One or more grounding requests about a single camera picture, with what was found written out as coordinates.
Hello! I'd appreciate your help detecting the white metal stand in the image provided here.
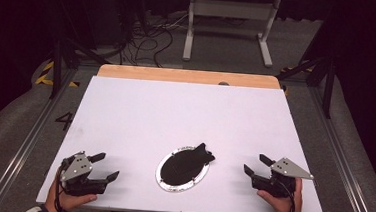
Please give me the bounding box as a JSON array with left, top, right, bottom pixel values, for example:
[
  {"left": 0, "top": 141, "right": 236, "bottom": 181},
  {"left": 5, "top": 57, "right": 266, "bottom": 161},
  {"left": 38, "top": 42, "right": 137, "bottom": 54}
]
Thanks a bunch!
[{"left": 182, "top": 0, "right": 282, "bottom": 69}]

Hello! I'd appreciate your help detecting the person's left hand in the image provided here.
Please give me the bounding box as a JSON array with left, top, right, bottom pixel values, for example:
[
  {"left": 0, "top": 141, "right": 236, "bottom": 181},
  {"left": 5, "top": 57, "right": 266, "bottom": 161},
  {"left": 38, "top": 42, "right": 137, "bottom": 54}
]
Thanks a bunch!
[{"left": 43, "top": 175, "right": 100, "bottom": 212}]

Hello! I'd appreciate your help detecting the right hand-held gripper black cable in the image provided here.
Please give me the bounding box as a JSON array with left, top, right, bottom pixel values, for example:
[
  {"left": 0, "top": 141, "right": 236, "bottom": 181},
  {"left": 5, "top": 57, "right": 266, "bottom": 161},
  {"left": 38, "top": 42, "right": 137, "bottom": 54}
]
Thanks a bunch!
[{"left": 273, "top": 178, "right": 300, "bottom": 212}]

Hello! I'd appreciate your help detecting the wooden table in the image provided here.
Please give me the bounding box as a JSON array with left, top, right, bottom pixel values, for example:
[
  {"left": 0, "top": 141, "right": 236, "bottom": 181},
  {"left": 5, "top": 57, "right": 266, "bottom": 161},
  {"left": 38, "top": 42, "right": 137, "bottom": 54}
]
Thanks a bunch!
[{"left": 96, "top": 63, "right": 282, "bottom": 90}]

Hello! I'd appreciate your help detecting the tangle of black floor cables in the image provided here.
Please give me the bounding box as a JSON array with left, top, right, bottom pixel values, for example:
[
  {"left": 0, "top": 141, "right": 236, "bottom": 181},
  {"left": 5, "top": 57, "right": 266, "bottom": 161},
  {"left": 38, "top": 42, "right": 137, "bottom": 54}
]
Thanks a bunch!
[{"left": 118, "top": 9, "right": 196, "bottom": 71}]

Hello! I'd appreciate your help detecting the black metal stand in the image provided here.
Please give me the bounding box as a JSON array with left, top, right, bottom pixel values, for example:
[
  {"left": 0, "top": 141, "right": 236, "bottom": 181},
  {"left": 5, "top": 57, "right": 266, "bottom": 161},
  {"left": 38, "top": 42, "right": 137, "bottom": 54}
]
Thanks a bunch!
[
  {"left": 44, "top": 0, "right": 116, "bottom": 104},
  {"left": 274, "top": 51, "right": 338, "bottom": 120}
]

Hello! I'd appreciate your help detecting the person's right hand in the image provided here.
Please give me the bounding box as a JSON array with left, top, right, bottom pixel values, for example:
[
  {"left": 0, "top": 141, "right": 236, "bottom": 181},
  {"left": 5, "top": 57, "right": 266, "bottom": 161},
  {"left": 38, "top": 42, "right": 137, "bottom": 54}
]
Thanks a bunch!
[{"left": 256, "top": 174, "right": 306, "bottom": 212}]

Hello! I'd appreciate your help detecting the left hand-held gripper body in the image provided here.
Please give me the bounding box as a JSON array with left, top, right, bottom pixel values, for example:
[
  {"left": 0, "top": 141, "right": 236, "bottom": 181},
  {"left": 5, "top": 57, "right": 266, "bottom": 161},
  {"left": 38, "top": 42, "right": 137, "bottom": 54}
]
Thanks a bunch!
[{"left": 58, "top": 148, "right": 111, "bottom": 200}]

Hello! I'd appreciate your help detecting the left hand-held gripper black cable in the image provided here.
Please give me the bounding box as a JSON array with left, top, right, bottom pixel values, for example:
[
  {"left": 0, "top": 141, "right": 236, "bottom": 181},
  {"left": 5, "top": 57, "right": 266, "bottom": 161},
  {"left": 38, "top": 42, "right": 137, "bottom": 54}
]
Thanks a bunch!
[{"left": 52, "top": 166, "right": 74, "bottom": 212}]

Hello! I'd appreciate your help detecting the yellow black floor tape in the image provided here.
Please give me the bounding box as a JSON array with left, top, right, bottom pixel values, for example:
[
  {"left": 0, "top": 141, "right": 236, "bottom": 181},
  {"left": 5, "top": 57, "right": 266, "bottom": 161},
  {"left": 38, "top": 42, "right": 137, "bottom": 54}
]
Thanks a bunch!
[
  {"left": 278, "top": 60, "right": 315, "bottom": 77},
  {"left": 34, "top": 59, "right": 83, "bottom": 89}
]

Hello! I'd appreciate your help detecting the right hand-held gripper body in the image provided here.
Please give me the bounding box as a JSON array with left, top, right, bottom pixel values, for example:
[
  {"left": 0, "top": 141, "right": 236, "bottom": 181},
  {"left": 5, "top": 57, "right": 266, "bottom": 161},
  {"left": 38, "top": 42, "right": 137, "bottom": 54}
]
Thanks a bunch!
[{"left": 250, "top": 154, "right": 317, "bottom": 201}]

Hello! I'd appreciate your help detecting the aluminium floor rail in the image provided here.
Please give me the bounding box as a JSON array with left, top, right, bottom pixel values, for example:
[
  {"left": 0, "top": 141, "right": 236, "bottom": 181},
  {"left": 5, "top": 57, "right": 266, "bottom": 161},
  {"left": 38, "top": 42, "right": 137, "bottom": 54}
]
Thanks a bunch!
[
  {"left": 0, "top": 57, "right": 102, "bottom": 212},
  {"left": 270, "top": 76, "right": 376, "bottom": 212}
]

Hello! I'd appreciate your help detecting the white work board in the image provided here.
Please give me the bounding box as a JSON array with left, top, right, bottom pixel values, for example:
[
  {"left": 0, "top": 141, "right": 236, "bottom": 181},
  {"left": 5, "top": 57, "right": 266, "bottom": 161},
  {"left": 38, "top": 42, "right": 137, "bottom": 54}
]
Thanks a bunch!
[{"left": 35, "top": 71, "right": 334, "bottom": 212}]

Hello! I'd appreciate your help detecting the dark curtain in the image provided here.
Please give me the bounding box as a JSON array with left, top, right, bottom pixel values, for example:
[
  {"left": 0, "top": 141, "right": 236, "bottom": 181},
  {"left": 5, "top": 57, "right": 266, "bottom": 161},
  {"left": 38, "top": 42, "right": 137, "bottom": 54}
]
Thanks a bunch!
[
  {"left": 0, "top": 0, "right": 62, "bottom": 148},
  {"left": 303, "top": 0, "right": 376, "bottom": 203}
]

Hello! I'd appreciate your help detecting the hand-held gripper black cable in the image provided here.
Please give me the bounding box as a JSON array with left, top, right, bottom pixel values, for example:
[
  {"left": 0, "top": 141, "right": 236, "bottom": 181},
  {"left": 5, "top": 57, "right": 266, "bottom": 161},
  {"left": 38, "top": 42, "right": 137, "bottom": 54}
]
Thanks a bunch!
[
  {"left": 52, "top": 166, "right": 74, "bottom": 212},
  {"left": 273, "top": 178, "right": 300, "bottom": 212}
]

